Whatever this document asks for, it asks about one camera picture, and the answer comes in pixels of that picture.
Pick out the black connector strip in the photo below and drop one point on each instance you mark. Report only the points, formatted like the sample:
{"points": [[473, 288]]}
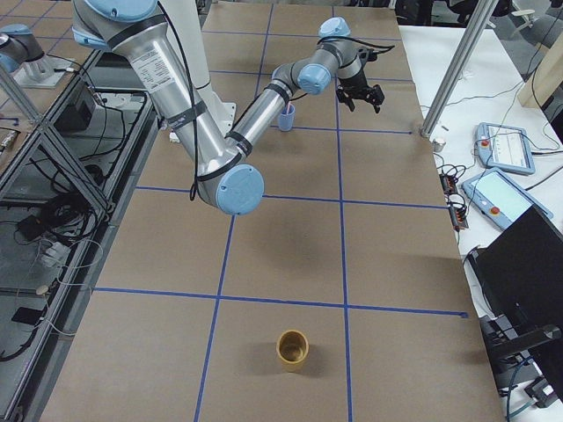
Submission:
{"points": [[456, 204]]}

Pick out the teach pendant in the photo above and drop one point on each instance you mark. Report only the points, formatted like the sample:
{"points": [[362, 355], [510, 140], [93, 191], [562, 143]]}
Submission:
{"points": [[504, 147], [500, 198]]}

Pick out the black box under table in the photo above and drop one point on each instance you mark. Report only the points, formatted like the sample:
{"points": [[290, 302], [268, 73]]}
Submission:
{"points": [[77, 114]]}

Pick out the aluminium frame post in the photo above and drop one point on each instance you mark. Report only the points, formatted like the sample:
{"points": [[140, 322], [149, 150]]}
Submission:
{"points": [[466, 45]]}

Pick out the small metal cylinder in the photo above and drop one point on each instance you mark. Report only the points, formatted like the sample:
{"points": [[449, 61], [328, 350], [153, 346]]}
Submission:
{"points": [[438, 144]]}

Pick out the blue cup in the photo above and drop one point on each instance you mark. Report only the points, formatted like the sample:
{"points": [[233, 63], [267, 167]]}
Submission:
{"points": [[286, 121]]}

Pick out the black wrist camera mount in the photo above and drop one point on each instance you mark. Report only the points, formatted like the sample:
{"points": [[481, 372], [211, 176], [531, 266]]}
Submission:
{"points": [[367, 54]]}

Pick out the far teach pendant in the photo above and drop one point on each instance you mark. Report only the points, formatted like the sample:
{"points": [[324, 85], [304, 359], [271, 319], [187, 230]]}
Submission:
{"points": [[504, 147]]}

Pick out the near teach pendant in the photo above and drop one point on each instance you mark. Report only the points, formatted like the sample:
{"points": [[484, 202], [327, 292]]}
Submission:
{"points": [[500, 198]]}

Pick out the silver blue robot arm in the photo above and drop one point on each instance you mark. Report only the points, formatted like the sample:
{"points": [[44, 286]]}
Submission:
{"points": [[137, 31]]}

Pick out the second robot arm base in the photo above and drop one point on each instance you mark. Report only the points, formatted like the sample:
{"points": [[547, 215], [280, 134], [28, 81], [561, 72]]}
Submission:
{"points": [[24, 58]]}

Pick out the yellow wooden cup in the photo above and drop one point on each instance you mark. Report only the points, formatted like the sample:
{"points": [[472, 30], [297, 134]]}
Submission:
{"points": [[292, 348]]}

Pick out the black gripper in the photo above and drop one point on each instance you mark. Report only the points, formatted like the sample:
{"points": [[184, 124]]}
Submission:
{"points": [[356, 81]]}

